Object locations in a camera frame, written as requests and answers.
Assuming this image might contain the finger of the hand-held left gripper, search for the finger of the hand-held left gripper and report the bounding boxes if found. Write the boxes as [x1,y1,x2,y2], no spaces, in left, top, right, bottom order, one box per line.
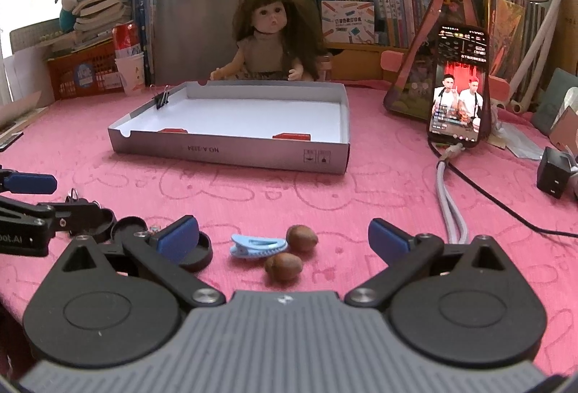
[0,195,59,232]
[0,168,58,195]

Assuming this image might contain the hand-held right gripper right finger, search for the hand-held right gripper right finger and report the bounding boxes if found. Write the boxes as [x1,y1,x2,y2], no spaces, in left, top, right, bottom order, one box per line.
[344,218,509,308]

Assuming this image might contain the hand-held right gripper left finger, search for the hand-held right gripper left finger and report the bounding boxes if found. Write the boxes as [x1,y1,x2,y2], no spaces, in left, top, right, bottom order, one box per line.
[59,215,227,308]

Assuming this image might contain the black round lid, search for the black round lid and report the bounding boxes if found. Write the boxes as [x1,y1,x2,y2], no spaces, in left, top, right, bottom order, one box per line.
[178,232,214,273]

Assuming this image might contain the large black binder clip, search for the large black binder clip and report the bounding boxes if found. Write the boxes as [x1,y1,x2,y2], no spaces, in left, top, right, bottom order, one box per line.
[55,189,113,241]

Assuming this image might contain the brown nut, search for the brown nut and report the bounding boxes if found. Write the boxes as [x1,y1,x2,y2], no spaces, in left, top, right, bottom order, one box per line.
[264,252,303,283]
[286,225,319,252]

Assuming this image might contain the grey cardboard tray box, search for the grey cardboard tray box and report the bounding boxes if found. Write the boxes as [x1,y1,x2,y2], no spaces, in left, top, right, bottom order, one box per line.
[107,81,351,175]

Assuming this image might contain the pink tablecloth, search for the pink tablecloth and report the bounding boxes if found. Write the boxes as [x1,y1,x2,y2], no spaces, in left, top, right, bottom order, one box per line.
[0,79,578,393]

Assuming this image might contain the orange plastic basket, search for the orange plastic basket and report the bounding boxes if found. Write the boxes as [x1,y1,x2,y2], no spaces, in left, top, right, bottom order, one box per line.
[45,40,125,101]

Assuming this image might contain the white paper cup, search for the white paper cup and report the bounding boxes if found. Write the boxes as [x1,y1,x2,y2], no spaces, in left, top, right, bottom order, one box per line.
[114,52,146,96]

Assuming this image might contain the black smartphone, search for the black smartphone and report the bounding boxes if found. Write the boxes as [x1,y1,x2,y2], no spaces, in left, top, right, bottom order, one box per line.
[427,25,491,146]

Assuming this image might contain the clear plastic bag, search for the clear plastic bag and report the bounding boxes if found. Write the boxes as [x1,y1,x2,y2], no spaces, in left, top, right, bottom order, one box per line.
[490,122,545,159]

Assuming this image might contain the red soda can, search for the red soda can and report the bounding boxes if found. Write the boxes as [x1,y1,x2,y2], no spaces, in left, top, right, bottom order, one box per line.
[112,22,142,60]

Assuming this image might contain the black charger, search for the black charger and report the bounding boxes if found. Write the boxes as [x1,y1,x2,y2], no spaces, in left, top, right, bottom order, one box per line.
[536,147,576,199]

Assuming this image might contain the blue white plush toy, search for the blue white plush toy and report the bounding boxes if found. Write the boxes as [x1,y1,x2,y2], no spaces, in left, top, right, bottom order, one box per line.
[56,0,91,33]

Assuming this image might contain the upright blue books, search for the upright blue books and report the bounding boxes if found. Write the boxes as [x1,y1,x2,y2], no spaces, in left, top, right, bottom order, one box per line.
[132,0,159,87]

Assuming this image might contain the pile of lying books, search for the pile of lying books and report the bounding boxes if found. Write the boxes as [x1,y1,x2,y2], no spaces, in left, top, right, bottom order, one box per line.
[72,0,159,48]

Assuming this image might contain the pale pink box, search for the pale pink box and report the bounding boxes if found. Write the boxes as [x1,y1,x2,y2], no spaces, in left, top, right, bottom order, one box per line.
[548,104,578,150]

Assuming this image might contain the brown-haired doll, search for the brown-haired doll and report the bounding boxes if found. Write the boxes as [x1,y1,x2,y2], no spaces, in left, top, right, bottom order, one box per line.
[210,0,332,83]

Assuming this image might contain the translucent storage box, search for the translucent storage box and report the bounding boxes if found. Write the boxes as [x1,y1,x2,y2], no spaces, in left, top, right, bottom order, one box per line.
[156,0,263,84]

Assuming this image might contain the dark green book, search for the dark green book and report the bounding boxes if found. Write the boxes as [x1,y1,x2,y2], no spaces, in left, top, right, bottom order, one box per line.
[530,68,578,136]

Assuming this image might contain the colourful printed box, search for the colourful printed box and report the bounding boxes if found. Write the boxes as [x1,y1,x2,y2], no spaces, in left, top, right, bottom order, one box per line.
[322,0,375,45]

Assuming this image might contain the brown cardboard box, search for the brown cardboard box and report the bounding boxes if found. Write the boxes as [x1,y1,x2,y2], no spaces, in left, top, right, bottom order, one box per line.
[551,0,578,78]

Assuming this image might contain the grey braided cable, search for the grey braided cable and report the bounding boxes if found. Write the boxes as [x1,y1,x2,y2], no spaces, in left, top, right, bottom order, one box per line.
[436,144,470,246]

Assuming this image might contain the thin black cable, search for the thin black cable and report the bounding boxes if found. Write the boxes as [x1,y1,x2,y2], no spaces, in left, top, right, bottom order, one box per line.
[447,158,578,236]

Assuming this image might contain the white tube frame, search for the white tube frame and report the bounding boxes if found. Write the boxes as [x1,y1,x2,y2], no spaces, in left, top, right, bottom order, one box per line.
[510,0,578,114]

